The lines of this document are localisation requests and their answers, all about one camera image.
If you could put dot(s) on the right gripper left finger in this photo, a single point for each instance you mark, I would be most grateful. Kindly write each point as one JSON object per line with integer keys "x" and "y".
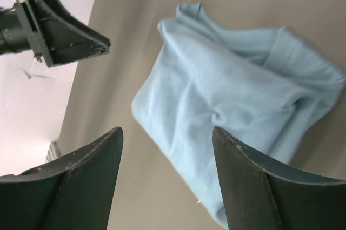
{"x": 72, "y": 192}

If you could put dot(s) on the left aluminium corner post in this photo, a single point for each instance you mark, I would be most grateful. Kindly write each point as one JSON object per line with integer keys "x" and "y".
{"x": 53, "y": 152}

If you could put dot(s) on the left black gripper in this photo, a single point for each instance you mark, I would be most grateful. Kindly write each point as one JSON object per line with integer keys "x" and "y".
{"x": 48, "y": 29}

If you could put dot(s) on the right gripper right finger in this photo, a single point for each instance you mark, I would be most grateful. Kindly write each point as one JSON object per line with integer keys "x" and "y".
{"x": 260, "y": 192}

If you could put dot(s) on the light blue t shirt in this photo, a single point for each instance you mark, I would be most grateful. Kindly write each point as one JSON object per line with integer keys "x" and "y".
{"x": 265, "y": 86}

